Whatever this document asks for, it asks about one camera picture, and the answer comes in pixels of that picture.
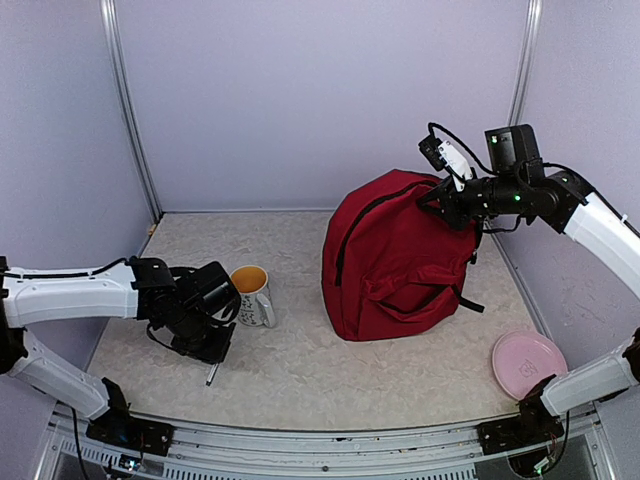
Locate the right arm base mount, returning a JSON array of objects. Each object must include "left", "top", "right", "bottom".
[{"left": 476, "top": 396, "right": 565, "bottom": 455}]

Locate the pink plate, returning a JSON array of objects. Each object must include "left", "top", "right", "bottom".
[{"left": 491, "top": 330, "right": 568, "bottom": 400}]

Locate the aluminium frame post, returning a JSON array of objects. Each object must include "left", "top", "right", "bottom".
[
  {"left": 100, "top": 0, "right": 163, "bottom": 224},
  {"left": 507, "top": 0, "right": 543, "bottom": 125}
]

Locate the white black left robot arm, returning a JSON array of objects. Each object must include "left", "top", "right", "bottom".
[{"left": 1, "top": 257, "right": 241, "bottom": 445}]

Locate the green white pen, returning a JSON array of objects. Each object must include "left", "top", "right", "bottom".
[{"left": 205, "top": 364, "right": 219, "bottom": 386}]

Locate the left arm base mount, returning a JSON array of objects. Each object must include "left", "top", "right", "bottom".
[{"left": 86, "top": 377, "right": 174, "bottom": 457}]

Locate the aluminium front rail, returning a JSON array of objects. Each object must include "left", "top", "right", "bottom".
[{"left": 34, "top": 397, "right": 616, "bottom": 480}]

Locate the red student backpack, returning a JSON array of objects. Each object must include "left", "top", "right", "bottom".
[{"left": 321, "top": 169, "right": 484, "bottom": 342}]

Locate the left aluminium frame post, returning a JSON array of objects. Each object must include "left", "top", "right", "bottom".
[{"left": 100, "top": 0, "right": 163, "bottom": 224}]

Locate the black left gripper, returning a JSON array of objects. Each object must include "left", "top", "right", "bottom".
[{"left": 168, "top": 307, "right": 233, "bottom": 365}]

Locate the right aluminium frame post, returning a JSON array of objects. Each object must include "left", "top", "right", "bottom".
[{"left": 507, "top": 0, "right": 543, "bottom": 125}]

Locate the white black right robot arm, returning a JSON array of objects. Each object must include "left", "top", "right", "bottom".
[{"left": 418, "top": 122, "right": 639, "bottom": 444}]

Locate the white mug with tea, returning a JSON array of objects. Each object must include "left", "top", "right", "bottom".
[{"left": 231, "top": 265, "right": 277, "bottom": 329}]

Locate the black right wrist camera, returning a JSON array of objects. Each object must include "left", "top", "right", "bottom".
[{"left": 418, "top": 122, "right": 475, "bottom": 193}]

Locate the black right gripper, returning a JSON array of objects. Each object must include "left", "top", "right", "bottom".
[{"left": 415, "top": 172, "right": 526, "bottom": 231}]

